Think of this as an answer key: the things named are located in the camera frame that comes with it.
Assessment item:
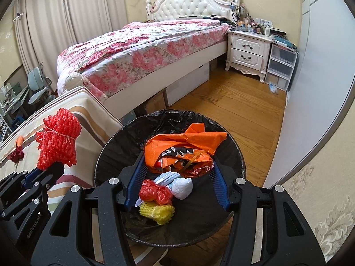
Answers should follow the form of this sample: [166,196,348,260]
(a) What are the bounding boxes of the white study desk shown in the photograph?
[0,83,31,122]

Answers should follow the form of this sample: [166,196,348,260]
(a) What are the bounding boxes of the clutter pile on nightstand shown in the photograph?
[230,0,298,53]

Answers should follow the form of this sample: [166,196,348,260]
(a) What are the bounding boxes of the blue and white tube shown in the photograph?
[153,172,179,189]

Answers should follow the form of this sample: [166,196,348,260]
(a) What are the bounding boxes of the white upholstered bed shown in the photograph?
[57,0,236,119]

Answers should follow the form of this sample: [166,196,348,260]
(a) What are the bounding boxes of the red-orange plastic bag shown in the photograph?
[139,179,173,205]

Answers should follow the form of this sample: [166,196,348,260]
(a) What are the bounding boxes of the clear plastic drawer unit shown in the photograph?
[265,43,298,92]

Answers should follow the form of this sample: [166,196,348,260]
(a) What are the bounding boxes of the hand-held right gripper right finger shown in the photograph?
[208,158,326,266]

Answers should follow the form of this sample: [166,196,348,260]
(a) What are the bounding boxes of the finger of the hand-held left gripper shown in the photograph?
[0,169,45,193]
[0,162,65,222]

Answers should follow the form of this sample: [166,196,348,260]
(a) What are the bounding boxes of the striped tablecloth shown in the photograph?
[0,85,124,262]

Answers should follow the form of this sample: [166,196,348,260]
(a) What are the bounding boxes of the yellow foam net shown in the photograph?
[139,202,176,225]

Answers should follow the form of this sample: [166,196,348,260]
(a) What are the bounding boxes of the red foam net bundle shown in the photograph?
[35,108,82,171]

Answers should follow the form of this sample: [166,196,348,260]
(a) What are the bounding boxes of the white wardrobe door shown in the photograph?
[262,0,355,189]

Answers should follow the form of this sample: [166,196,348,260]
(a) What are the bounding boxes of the white storage box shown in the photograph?
[166,61,211,107]

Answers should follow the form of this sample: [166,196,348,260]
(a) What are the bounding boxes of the white nightstand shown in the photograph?
[225,29,274,84]

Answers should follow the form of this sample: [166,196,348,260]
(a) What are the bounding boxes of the white plastic bag ball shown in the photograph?
[169,177,193,200]

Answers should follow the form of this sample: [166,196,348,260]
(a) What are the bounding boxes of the light blue desk chair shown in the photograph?
[27,62,56,106]

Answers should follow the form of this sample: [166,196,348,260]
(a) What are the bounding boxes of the orange printed plastic bag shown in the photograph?
[144,123,228,178]

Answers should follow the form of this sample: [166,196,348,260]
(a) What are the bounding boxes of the dark red cloth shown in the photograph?
[8,145,25,163]

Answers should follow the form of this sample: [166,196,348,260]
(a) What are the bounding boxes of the beige curtains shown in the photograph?
[12,0,129,89]

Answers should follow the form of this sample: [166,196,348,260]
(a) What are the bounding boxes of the cardboard box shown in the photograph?
[144,89,168,114]

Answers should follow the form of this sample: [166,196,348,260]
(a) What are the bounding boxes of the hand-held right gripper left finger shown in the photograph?
[32,155,149,266]

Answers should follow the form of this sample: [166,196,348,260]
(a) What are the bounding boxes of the pink floral blanket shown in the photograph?
[57,19,233,97]

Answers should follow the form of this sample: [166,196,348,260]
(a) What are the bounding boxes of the trash bin with black bag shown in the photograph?
[94,109,247,248]

